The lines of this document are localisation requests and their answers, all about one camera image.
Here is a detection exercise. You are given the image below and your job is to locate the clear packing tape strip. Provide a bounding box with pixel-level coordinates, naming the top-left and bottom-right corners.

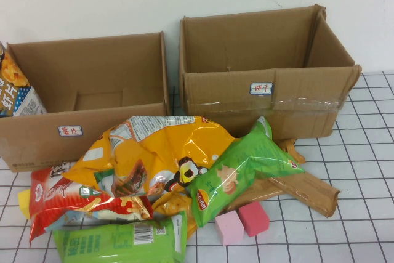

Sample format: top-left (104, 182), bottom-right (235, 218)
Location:
top-left (186, 96), bottom-right (348, 115)

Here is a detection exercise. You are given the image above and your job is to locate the green Lay's chips bag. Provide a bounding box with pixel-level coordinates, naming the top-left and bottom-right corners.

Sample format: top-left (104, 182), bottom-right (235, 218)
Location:
top-left (187, 116), bottom-right (305, 229)

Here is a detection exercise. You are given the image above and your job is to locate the red snack bag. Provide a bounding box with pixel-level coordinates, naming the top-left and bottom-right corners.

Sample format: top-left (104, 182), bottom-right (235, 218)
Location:
top-left (29, 163), bottom-right (154, 244)

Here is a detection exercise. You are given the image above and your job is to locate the tall taped cardboard box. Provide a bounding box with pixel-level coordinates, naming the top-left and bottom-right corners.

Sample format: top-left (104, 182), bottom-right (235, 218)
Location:
top-left (178, 4), bottom-right (363, 141)

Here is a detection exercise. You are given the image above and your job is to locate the light pink foam cube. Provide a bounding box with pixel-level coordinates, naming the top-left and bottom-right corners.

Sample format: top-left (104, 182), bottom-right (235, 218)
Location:
top-left (214, 210), bottom-right (246, 247)

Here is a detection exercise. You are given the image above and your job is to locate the wide low cardboard box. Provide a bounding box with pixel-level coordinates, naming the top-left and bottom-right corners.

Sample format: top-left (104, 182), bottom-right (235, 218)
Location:
top-left (0, 31), bottom-right (172, 174)

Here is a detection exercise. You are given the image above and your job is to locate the green bag with barcode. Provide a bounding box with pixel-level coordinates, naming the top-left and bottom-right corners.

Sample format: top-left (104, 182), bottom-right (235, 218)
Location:
top-left (51, 210), bottom-right (188, 263)

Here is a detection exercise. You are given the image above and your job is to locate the dark pink foam cube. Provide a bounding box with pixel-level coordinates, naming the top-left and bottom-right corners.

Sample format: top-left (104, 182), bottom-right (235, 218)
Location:
top-left (238, 201), bottom-right (271, 238)

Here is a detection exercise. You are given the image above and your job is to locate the small gold snack bag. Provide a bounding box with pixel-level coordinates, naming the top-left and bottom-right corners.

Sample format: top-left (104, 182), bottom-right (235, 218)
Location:
top-left (150, 190), bottom-right (198, 241)

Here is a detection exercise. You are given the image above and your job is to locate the large yellow snack bag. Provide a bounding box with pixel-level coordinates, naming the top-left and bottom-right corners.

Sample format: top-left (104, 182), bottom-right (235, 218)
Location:
top-left (63, 115), bottom-right (238, 198)

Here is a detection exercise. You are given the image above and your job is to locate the yellow sponge block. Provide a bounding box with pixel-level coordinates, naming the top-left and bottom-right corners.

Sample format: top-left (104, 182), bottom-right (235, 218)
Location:
top-left (17, 188), bottom-right (33, 220)

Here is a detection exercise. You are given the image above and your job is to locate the white grid tablecloth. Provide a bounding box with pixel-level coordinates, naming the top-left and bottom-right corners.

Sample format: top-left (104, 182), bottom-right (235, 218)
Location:
top-left (0, 71), bottom-right (394, 263)

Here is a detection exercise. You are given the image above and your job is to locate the white label, red writing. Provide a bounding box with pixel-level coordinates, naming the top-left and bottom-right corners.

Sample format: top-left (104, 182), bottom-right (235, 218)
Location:
top-left (248, 82), bottom-right (274, 95)
top-left (58, 125), bottom-right (84, 137)

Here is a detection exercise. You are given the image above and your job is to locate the blue shrimp chips bag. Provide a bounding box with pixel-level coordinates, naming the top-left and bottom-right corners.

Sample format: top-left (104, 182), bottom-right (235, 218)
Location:
top-left (0, 40), bottom-right (49, 118)

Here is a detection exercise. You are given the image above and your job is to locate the long flat brown package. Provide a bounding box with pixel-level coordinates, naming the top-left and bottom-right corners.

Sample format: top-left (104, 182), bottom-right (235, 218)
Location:
top-left (226, 170), bottom-right (341, 219)

